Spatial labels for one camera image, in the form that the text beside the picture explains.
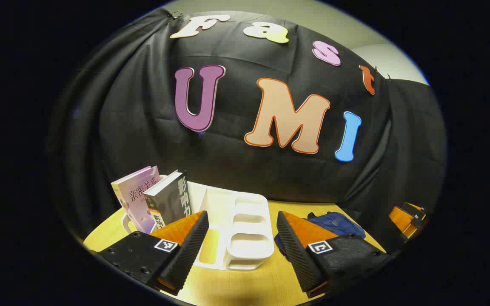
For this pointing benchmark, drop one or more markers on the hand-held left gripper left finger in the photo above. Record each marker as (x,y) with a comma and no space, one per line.
(189,246)

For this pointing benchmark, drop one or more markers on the white plastic bookshelf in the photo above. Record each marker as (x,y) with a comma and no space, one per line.
(249,246)

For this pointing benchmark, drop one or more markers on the pink book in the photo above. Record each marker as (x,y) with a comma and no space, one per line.
(134,199)

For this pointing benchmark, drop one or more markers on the black backdrop cloth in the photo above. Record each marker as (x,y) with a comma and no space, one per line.
(236,170)

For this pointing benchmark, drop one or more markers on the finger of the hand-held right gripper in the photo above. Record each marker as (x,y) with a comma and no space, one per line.
(400,221)

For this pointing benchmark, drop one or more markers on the blue schoolbag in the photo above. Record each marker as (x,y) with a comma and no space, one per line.
(338,225)

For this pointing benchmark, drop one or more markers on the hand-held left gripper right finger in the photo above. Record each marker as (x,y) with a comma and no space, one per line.
(296,250)

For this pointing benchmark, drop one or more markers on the black book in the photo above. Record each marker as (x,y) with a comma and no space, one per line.
(172,199)

